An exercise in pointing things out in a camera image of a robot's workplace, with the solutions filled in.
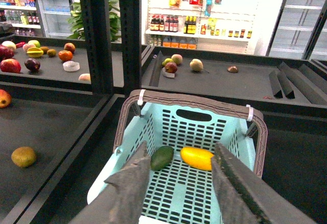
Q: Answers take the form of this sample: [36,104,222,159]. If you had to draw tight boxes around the white foam ring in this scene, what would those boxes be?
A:
[62,61,81,72]

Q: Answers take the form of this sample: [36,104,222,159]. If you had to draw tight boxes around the black metal rack post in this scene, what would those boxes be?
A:
[80,0,142,96]

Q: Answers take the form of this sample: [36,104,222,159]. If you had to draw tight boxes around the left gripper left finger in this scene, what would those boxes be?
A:
[70,141,150,223]

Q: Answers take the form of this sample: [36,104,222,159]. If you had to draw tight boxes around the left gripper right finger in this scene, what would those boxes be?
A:
[211,143,314,223]

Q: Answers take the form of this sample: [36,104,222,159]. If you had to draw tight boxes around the brown kiwi fruit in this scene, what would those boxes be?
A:
[11,146,37,168]

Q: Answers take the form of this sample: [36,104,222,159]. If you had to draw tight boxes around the yellow starfruit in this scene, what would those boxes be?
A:
[26,47,43,58]

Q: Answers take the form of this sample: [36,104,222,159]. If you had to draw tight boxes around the yellow mango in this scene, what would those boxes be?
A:
[180,147,214,171]

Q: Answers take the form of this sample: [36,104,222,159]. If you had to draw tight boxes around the green avocado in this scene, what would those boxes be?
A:
[151,145,174,171]

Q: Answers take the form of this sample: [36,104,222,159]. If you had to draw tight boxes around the brown chestnut piece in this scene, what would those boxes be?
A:
[227,66,239,73]

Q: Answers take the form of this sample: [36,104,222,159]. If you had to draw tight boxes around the white grocery shelf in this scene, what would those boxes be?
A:
[142,0,283,56]

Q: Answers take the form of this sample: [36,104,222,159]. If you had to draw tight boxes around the red apple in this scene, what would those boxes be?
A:
[165,62,178,73]

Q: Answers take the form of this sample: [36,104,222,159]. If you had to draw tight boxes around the light blue plastic basket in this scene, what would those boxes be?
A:
[87,103,255,223]

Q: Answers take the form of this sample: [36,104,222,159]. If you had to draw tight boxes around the green potted plant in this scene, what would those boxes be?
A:
[66,0,122,42]

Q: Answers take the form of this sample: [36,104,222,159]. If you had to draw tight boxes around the pale yellow pear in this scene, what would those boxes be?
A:
[190,59,203,72]

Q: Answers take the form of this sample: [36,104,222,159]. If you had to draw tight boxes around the black produce tray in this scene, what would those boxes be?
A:
[141,46,326,118]

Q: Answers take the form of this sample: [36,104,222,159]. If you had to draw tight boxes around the orange persimmon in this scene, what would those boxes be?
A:
[58,50,73,62]

